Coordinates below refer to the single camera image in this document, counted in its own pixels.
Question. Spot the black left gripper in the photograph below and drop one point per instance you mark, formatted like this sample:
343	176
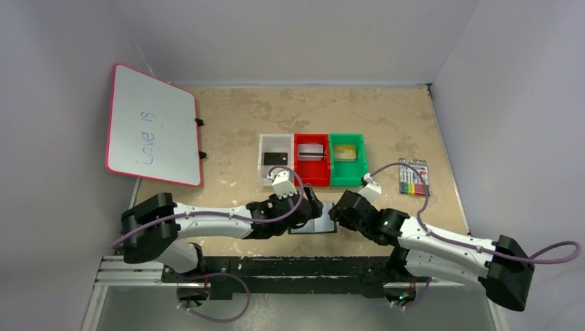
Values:
306	203

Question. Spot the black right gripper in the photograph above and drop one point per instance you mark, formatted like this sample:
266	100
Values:
343	209

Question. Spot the black leather card holder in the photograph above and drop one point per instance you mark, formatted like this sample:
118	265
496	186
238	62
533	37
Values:
321	225

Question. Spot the white credit card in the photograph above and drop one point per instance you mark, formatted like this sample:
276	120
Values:
310	152

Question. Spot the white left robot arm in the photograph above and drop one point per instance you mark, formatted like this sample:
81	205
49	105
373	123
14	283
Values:
156	229

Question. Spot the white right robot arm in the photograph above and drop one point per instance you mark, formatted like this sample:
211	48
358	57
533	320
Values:
497	267

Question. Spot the black credit card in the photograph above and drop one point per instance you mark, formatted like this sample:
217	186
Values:
275	159

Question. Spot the gold credit card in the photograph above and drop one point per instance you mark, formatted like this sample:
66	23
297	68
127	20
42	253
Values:
344	152

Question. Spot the pack of coloured markers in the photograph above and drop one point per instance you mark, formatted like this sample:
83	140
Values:
413	177

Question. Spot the white plastic bin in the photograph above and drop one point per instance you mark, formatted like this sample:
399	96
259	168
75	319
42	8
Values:
273	143

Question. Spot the red plastic bin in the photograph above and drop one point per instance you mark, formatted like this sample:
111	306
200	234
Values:
316	173

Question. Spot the green plastic bin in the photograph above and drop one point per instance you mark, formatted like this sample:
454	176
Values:
348	173

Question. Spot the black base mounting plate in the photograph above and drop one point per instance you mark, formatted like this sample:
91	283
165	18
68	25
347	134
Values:
369	277

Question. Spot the pink framed whiteboard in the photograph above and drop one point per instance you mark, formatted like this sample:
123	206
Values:
152	130

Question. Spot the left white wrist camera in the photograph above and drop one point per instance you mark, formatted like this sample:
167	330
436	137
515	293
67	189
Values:
281	184

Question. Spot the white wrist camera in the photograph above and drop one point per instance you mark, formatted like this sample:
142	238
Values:
370	190
281	184

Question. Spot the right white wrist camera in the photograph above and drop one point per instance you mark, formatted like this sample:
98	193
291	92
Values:
370	190

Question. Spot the aluminium rail frame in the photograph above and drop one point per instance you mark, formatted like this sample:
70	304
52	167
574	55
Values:
133	297

